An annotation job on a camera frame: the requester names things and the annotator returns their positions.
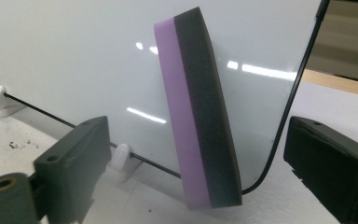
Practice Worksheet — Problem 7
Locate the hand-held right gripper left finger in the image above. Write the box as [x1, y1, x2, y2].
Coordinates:
[33, 116, 113, 224]

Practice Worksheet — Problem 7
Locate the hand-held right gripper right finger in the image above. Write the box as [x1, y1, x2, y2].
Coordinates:
[282, 116, 358, 224]

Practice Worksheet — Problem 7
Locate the white whiteboard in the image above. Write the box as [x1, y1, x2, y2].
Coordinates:
[0, 0, 331, 197]

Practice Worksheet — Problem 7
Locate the purple and black eraser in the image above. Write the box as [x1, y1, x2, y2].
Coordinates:
[153, 7, 243, 211]

